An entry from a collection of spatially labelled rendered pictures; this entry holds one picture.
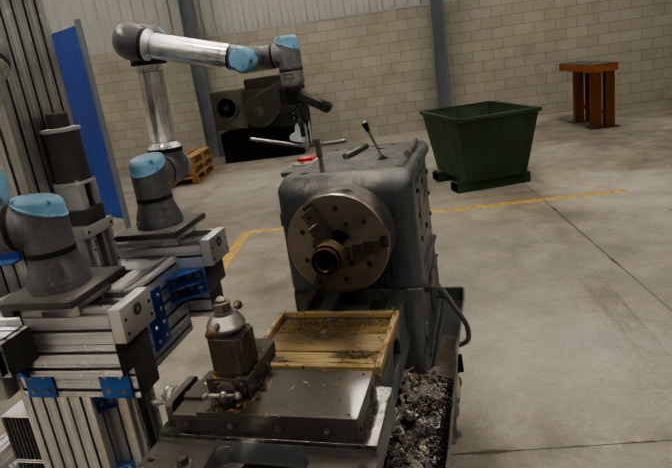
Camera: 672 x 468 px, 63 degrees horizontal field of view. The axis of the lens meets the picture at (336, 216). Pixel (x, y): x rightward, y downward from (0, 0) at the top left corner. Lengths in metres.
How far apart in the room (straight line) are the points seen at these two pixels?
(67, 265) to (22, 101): 0.49
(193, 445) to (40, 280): 0.56
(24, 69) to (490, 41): 10.54
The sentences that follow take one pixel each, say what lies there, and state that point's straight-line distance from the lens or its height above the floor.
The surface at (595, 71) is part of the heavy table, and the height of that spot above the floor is 0.90.
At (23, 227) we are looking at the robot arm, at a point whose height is 1.33.
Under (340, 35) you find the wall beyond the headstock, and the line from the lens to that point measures 11.56.
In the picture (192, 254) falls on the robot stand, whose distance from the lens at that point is 1.85.
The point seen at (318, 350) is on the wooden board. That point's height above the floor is 0.89.
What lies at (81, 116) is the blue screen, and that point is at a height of 1.40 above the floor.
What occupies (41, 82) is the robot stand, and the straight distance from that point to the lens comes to 1.80.
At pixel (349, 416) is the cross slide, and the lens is 1.09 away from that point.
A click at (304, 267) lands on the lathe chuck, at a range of 1.71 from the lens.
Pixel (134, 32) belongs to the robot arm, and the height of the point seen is 1.77.
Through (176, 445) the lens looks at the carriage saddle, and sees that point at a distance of 1.25.
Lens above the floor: 1.60
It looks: 16 degrees down
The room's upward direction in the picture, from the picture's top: 8 degrees counter-clockwise
